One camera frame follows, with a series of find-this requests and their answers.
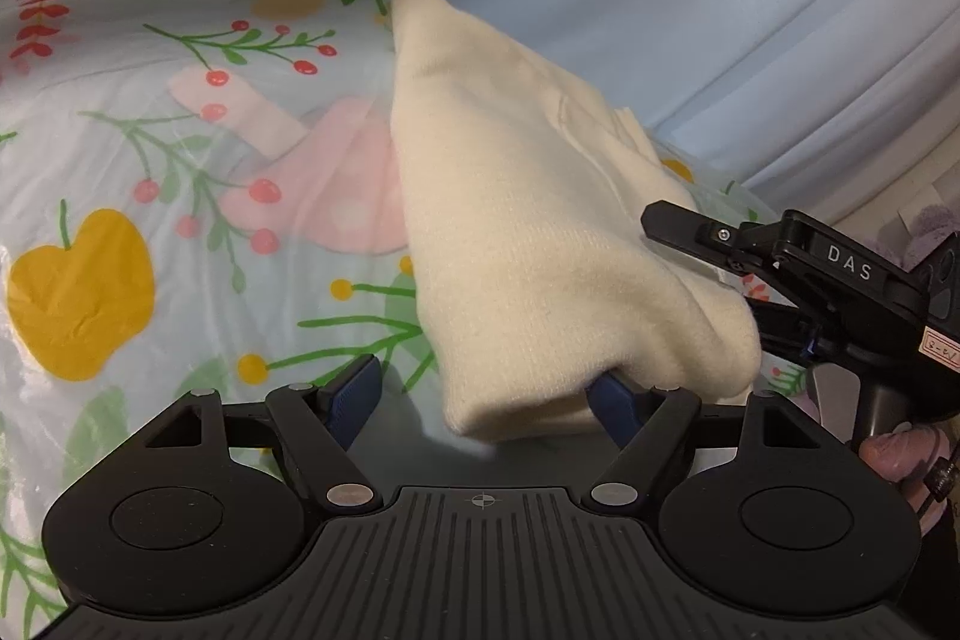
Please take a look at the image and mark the right hand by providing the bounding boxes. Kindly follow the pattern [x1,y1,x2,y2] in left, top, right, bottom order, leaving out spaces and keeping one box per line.
[859,425,952,510]

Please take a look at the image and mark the cream knit sweater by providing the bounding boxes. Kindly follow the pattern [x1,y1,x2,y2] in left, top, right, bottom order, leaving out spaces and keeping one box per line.
[391,0,761,442]

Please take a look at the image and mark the floral plastic bed cover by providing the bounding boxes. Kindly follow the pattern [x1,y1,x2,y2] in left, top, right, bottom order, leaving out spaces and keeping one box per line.
[2,0,770,638]

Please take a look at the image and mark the pink garment under plastic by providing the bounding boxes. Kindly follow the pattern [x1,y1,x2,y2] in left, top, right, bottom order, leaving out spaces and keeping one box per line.
[169,67,407,255]

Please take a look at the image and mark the purple plush teddy bear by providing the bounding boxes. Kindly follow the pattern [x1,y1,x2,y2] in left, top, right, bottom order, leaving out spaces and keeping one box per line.
[901,205,958,271]

